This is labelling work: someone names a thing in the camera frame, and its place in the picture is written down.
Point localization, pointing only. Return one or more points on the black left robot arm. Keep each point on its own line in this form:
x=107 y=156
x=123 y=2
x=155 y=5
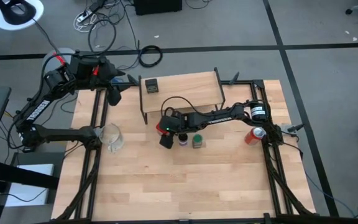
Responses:
x=39 y=109

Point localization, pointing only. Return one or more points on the wooden shelf black metal frame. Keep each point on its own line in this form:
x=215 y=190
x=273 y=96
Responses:
x=191 y=87

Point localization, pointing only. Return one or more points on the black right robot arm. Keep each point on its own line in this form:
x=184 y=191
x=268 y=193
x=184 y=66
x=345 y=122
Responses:
x=216 y=119

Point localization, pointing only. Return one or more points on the purple label spice jar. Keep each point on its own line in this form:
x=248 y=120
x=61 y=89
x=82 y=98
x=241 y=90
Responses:
x=183 y=140

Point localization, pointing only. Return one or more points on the white box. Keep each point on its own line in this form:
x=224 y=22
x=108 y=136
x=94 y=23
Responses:
x=30 y=186

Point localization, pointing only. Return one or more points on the black curved seat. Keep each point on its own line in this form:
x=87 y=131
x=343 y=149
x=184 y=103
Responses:
x=15 y=12

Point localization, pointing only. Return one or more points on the green oregano spice jar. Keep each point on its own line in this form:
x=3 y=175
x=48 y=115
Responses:
x=197 y=141

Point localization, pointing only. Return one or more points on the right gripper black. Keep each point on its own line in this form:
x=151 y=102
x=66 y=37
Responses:
x=177 y=124

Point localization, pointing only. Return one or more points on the dark green spice tin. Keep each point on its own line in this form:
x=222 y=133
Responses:
x=151 y=86

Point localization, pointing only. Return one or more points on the clear glass measuring cup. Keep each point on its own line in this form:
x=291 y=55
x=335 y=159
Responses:
x=111 y=138

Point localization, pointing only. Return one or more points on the black box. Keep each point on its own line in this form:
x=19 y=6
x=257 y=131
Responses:
x=157 y=6

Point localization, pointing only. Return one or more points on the white power strip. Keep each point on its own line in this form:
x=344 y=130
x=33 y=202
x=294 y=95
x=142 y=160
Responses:
x=84 y=17

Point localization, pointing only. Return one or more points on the black table frame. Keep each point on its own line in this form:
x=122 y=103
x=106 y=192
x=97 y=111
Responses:
x=244 y=82

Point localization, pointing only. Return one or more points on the white round base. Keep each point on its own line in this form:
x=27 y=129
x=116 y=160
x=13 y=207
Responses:
x=34 y=17

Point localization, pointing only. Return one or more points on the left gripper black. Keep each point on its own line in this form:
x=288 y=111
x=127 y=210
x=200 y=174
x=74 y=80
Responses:
x=106 y=73

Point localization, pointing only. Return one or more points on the red spice tin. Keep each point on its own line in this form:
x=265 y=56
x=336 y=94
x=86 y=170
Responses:
x=159 y=130

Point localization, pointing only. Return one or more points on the red soda can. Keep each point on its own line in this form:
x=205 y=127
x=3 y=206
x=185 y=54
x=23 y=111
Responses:
x=253 y=137

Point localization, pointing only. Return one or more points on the black frame clamp lever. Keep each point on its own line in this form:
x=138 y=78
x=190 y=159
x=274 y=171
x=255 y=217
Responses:
x=294 y=127
x=234 y=77
x=133 y=80

